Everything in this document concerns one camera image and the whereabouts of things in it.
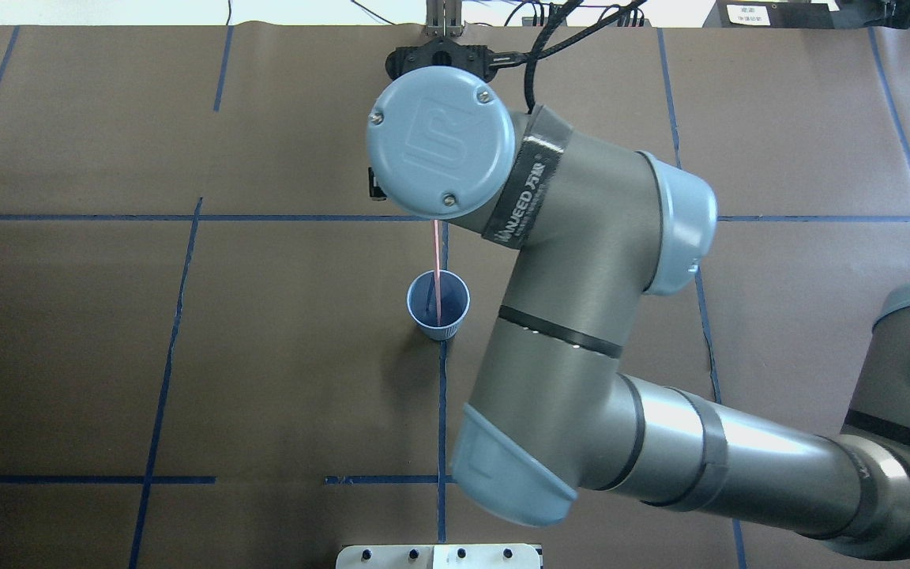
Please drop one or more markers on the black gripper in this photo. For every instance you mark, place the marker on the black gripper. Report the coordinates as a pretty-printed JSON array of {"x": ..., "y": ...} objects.
[{"x": 372, "y": 186}]

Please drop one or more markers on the pink chopstick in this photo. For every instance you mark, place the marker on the pink chopstick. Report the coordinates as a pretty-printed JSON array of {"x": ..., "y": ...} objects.
[{"x": 438, "y": 269}]

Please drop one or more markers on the blue ribbed paper cup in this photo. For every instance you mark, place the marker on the blue ribbed paper cup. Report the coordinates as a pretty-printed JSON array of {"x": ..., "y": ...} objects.
[{"x": 456, "y": 304}]

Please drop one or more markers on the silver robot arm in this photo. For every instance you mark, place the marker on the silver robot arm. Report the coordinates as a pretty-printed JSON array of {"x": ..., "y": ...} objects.
[{"x": 596, "y": 227}]

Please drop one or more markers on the brown paper table cover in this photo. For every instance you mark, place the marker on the brown paper table cover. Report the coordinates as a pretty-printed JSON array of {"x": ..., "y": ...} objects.
[{"x": 205, "y": 360}]

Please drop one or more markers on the white mounting pillar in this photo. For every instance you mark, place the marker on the white mounting pillar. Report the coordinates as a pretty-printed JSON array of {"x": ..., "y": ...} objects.
[{"x": 479, "y": 555}]

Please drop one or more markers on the black power box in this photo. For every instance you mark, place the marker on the black power box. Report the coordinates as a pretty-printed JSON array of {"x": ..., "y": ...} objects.
[{"x": 781, "y": 15}]

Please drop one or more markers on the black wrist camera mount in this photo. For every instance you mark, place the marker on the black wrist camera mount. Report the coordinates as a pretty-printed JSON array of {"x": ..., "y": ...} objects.
[{"x": 477, "y": 59}]

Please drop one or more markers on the aluminium frame post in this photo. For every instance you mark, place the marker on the aluminium frame post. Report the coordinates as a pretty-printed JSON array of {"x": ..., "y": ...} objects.
[{"x": 443, "y": 18}]

